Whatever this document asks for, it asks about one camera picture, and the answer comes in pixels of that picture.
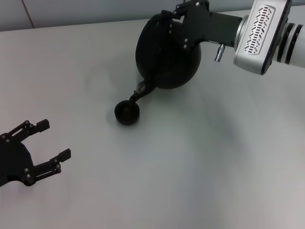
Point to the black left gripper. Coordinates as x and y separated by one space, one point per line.
14 159

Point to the small dark teacup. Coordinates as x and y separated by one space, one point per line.
126 115

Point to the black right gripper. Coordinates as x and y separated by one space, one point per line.
212 28

